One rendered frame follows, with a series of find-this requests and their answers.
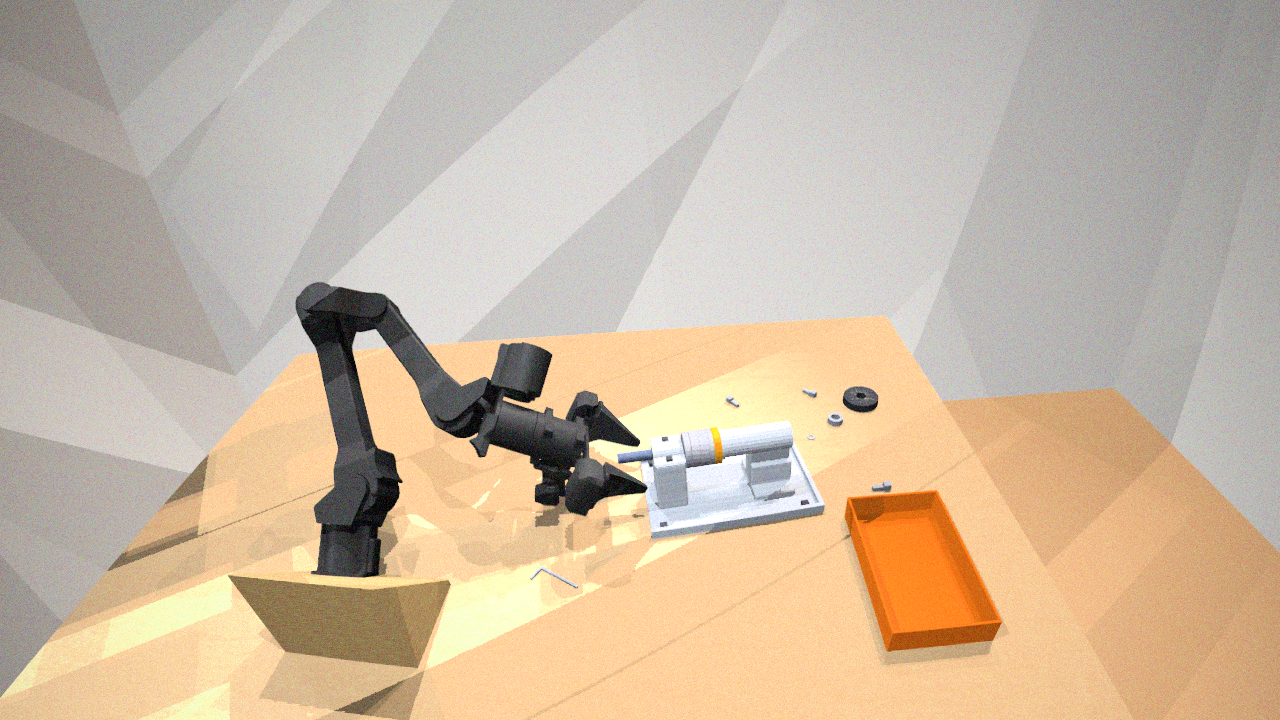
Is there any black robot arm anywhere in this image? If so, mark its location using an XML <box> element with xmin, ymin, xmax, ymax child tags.
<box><xmin>296</xmin><ymin>282</ymin><xmax>552</xmax><ymax>578</ymax></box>

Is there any grey hex key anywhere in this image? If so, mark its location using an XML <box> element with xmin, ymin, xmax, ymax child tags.
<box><xmin>530</xmin><ymin>566</ymin><xmax>579</xmax><ymax>589</ymax></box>

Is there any black rubber washer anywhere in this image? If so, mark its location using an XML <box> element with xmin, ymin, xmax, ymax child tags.
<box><xmin>844</xmin><ymin>386</ymin><xmax>879</xmax><ymax>413</ymax></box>

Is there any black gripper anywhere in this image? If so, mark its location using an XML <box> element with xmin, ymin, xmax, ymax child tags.
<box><xmin>524</xmin><ymin>389</ymin><xmax>648</xmax><ymax>518</ymax></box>

